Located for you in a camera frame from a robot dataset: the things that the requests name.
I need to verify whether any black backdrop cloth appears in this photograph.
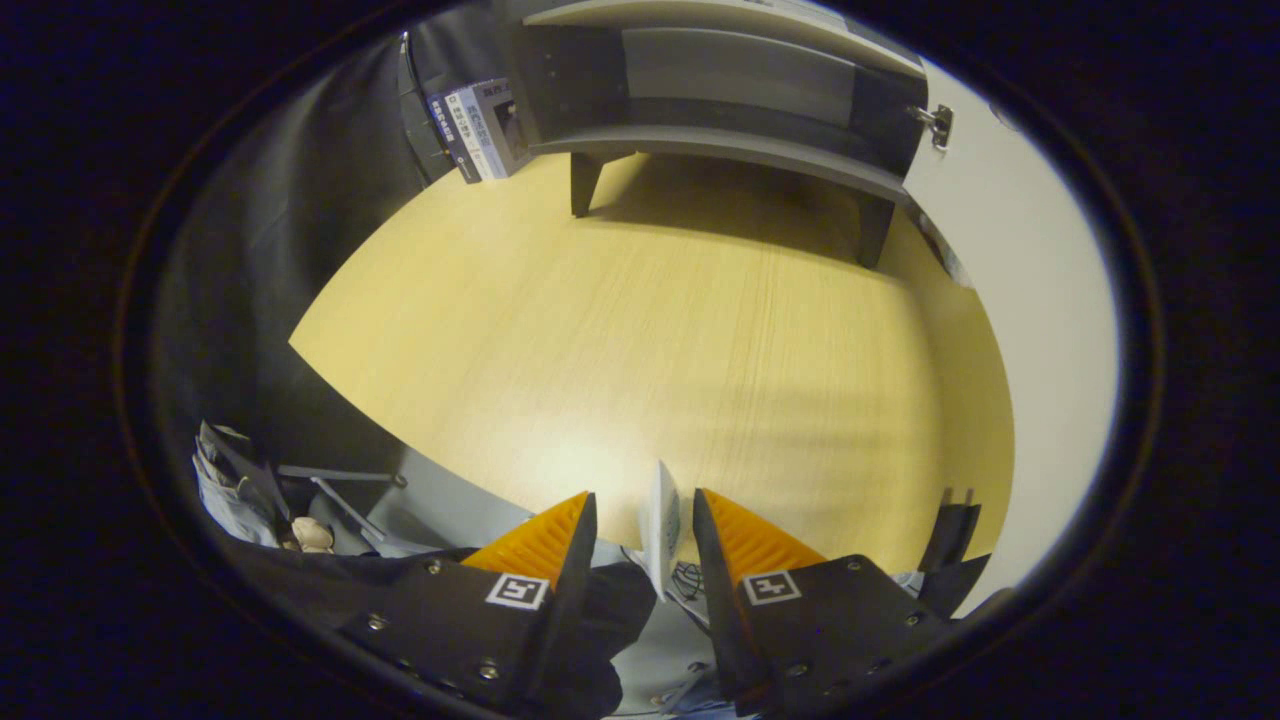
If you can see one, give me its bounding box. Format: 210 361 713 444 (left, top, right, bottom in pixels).
150 20 521 471

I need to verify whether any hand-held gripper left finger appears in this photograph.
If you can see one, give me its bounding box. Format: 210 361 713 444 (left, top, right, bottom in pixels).
340 490 599 716

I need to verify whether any black table clamp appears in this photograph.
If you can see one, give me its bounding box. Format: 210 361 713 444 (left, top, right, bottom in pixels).
918 553 993 619
940 488 983 573

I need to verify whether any grey crumpled bag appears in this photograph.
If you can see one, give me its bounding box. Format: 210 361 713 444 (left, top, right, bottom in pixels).
193 420 291 549

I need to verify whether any beige object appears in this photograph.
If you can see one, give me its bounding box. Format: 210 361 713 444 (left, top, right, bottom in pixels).
288 515 336 554

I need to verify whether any beige cabinet door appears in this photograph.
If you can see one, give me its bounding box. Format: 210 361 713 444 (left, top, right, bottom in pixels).
880 55 1119 601

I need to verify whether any white box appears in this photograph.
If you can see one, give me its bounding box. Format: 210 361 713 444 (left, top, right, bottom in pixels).
447 83 508 181

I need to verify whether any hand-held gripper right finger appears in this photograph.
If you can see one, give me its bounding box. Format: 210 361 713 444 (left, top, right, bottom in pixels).
692 488 951 716

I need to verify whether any grey metal frame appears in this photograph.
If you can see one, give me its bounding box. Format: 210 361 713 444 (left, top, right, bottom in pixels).
278 465 408 541

